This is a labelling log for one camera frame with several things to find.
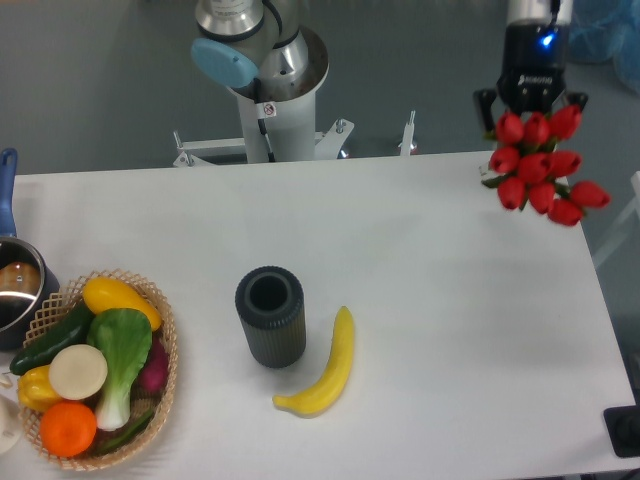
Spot black device at right edge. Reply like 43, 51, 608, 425
603, 405, 639, 458

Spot orange fruit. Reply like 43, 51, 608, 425
39, 401, 97, 457

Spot green chili pepper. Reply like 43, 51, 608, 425
94, 409, 154, 456

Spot dark green cucumber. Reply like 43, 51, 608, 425
9, 301, 95, 376

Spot white round onion slice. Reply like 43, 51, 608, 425
48, 344, 108, 400

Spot green bok choy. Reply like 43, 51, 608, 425
87, 308, 152, 431

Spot yellow bell pepper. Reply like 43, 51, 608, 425
17, 365, 63, 413

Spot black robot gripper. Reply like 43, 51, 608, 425
473, 22, 589, 134

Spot yellow squash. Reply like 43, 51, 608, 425
82, 277, 162, 331

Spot yellow banana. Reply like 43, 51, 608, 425
272, 306, 355, 417

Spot dark grey ribbed vase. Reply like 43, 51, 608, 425
235, 266, 306, 369

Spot blue plastic bag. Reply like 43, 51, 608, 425
569, 1, 639, 94

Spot red tulip bouquet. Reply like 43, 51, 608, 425
481, 104, 611, 227

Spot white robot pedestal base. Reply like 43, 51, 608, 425
172, 24, 419, 169

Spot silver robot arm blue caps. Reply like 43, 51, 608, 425
191, 1, 588, 131

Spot woven wicker basket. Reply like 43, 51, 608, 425
19, 269, 178, 471

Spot white object at left edge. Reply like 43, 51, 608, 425
0, 373, 22, 454

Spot blue saucepan with handle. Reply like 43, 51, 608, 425
1, 148, 60, 351

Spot purple sweet potato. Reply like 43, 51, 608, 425
137, 337, 169, 393

